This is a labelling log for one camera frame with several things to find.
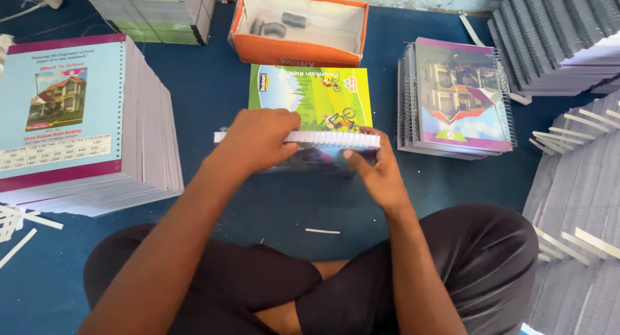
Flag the person's left hand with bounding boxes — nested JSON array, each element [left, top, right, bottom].
[[207, 108, 304, 182]]

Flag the person's right hand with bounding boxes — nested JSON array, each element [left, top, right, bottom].
[[343, 126, 413, 214]]

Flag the white spiral binding coil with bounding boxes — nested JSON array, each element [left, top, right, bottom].
[[214, 130, 382, 150]]

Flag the green cover notebook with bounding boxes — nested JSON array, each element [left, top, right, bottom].
[[214, 64, 382, 176]]

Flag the orange cardboard box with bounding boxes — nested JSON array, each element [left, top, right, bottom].
[[228, 0, 370, 68]]

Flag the stack of spiral-bound purple notebooks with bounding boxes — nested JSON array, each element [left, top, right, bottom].
[[397, 37, 518, 161]]

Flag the person's black shorts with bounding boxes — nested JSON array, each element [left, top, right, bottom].
[[83, 203, 540, 335]]

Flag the stack of green-edged notebooks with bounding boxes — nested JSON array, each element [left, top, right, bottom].
[[77, 0, 217, 46]]

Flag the person's leg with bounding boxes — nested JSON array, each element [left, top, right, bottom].
[[254, 259, 350, 335]]

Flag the long white paper strip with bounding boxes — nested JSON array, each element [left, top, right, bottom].
[[458, 12, 485, 47]]

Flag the stack of unbound blue-cover notebooks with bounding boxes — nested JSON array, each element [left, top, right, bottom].
[[0, 33, 185, 218]]

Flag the heap of grey paper blocks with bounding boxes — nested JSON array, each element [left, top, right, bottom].
[[522, 90, 620, 335]]

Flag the stack of grey coil-bound notebooks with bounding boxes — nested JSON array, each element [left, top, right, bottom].
[[486, 0, 620, 98]]

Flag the pile of white paper strips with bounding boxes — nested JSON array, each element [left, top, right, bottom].
[[0, 203, 65, 271]]

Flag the white plug with cable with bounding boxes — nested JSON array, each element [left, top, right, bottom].
[[0, 0, 65, 25]]

